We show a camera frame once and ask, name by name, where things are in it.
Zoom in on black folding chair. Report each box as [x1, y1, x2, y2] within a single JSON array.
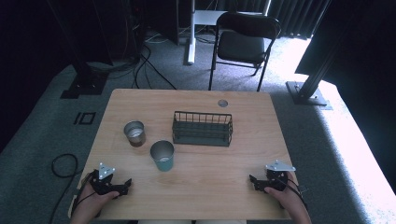
[[207, 11, 282, 92]]

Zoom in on black looped floor cable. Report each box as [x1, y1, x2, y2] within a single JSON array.
[[48, 153, 84, 224]]

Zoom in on right hand-held gripper cable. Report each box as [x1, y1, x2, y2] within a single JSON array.
[[275, 176, 309, 210]]

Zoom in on black metal stand, bolted base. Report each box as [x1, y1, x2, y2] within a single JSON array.
[[285, 18, 353, 107]]

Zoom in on bundle of floor cables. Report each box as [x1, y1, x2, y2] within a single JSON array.
[[87, 31, 177, 91]]

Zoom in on person's left hand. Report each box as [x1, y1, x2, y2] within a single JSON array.
[[75, 181, 120, 219]]

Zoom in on brown metal cup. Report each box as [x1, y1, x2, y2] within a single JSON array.
[[123, 119, 148, 147]]

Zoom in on teal metal cup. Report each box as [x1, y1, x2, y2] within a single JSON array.
[[149, 139, 176, 173]]

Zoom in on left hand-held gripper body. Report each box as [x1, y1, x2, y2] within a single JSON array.
[[90, 161, 121, 196]]

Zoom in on black wire basket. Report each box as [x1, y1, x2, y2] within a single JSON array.
[[171, 110, 234, 147]]

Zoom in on left hand-held gripper cable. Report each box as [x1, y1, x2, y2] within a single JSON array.
[[70, 170, 98, 218]]

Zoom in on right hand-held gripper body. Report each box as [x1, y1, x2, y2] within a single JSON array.
[[262, 160, 297, 192]]

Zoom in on hand-held gripper cable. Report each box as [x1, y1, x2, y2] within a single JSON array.
[[275, 176, 309, 210], [70, 170, 98, 218]]

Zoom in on person's right hand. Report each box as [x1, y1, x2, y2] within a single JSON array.
[[264, 172, 305, 213]]

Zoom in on black stand, flat base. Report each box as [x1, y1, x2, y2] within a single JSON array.
[[46, 0, 109, 100]]

